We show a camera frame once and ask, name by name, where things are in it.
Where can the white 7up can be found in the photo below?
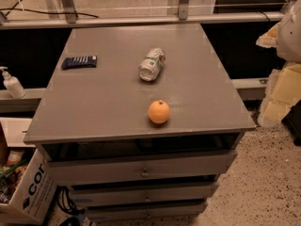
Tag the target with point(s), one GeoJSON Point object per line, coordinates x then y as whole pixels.
{"type": "Point", "coordinates": [152, 64]}

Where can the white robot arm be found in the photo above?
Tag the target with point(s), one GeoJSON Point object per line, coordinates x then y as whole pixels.
{"type": "Point", "coordinates": [289, 34]}

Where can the orange fruit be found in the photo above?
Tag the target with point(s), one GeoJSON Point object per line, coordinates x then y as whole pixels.
{"type": "Point", "coordinates": [159, 112]}

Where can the grey drawer cabinet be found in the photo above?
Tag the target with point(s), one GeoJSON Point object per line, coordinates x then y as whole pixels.
{"type": "Point", "coordinates": [93, 128]}

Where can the blue snack packet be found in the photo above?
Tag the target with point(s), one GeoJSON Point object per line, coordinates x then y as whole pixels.
{"type": "Point", "coordinates": [78, 62]}

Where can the white pump bottle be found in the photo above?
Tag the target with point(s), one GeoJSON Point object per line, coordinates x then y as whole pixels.
{"type": "Point", "coordinates": [12, 84]}

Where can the white cardboard box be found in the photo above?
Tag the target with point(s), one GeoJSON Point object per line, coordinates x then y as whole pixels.
{"type": "Point", "coordinates": [31, 200]}

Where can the metal railing frame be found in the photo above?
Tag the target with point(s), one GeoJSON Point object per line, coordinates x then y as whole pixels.
{"type": "Point", "coordinates": [22, 14]}

